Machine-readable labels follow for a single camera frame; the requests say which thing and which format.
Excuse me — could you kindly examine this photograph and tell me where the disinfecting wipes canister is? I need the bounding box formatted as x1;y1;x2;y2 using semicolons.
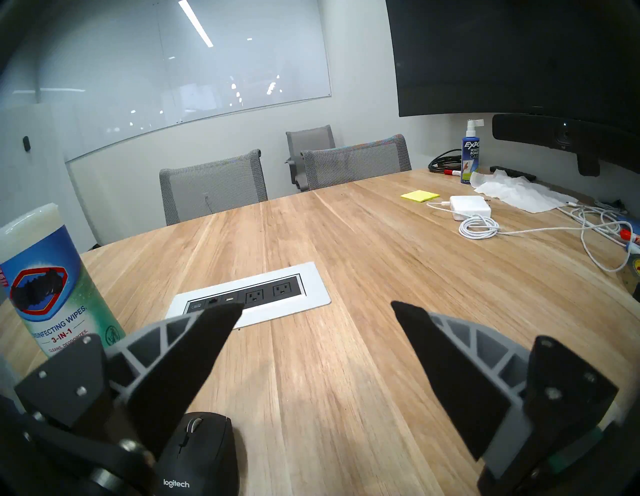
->
0;202;126;357

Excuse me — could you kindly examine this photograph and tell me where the grey mesh office chair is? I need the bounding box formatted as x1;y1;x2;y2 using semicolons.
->
159;149;269;226
301;134;412;191

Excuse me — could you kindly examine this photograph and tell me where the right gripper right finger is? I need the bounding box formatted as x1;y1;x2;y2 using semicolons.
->
390;300;620;496

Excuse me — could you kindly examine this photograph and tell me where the white power adapter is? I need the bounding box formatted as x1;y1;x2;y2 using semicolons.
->
449;195;492;222

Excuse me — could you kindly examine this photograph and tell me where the crumpled white tissue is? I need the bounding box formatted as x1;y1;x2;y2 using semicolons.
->
469;169;579;214

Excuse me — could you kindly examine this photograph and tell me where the blue whiteboard cleaner spray bottle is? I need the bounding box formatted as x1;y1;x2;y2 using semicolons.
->
460;119;485;185

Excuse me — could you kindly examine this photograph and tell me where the large black TV screen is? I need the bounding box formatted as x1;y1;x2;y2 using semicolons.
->
385;0;640;136

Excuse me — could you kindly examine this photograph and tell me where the black remote control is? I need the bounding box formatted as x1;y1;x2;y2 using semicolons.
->
489;166;537;181

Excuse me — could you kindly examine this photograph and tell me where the grey office chair with armrests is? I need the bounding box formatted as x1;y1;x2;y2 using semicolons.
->
285;124;336;192

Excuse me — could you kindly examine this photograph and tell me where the white table power outlet panel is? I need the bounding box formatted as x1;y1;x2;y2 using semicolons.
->
165;261;332;331

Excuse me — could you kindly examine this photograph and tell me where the white charger cable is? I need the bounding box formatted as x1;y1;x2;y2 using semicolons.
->
426;200;634;274

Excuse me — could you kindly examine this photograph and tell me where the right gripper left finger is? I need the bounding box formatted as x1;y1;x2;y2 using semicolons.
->
14;302;244;458

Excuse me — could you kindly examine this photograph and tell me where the glass wall whiteboard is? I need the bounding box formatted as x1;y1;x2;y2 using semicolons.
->
0;0;332;162

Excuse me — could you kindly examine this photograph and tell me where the mobile whiteboard on stand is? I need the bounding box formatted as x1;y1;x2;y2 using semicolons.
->
0;101;98;296

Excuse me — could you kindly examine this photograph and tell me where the black Logitech mouse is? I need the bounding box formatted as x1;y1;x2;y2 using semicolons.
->
152;412;240;496

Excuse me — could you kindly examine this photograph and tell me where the coiled black cable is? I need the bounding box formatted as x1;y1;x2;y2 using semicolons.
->
428;149;463;174

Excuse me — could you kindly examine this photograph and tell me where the black video conference bar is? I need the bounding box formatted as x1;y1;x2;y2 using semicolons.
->
492;113;640;177

